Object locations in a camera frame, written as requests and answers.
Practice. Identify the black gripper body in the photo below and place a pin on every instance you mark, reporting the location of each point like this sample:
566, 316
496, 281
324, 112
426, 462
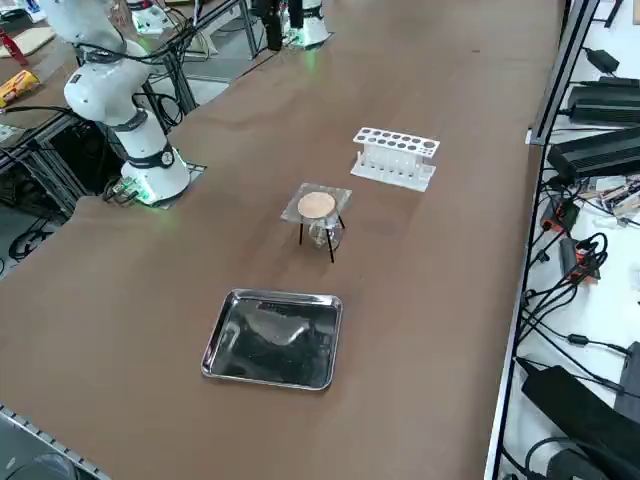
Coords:
265, 6

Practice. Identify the steel tray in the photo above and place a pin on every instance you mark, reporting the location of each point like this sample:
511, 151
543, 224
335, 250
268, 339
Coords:
280, 350

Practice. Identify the white test tube rack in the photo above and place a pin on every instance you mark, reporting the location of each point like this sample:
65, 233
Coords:
415, 182

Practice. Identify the yellow and red packet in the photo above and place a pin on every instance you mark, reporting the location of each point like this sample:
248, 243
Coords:
17, 87

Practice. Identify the small black power adapter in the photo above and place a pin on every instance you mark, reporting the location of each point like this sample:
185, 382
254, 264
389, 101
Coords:
605, 61

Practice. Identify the large black power brick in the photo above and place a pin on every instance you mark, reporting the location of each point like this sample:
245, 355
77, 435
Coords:
595, 152
605, 105

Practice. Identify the orange and black plug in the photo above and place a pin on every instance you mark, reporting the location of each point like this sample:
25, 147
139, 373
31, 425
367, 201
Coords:
562, 212

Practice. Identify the orange and black adapter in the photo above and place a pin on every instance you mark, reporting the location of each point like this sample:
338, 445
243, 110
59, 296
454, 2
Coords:
575, 257

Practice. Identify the flat black box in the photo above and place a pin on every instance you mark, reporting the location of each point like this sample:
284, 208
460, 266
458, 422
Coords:
575, 410

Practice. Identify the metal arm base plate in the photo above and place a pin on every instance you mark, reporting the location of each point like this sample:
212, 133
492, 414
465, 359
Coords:
197, 170

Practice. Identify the aluminium camera post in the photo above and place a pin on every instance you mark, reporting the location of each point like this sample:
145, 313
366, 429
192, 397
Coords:
560, 80

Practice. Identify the grey ribbed rail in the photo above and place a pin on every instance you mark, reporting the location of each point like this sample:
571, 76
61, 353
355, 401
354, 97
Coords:
30, 435

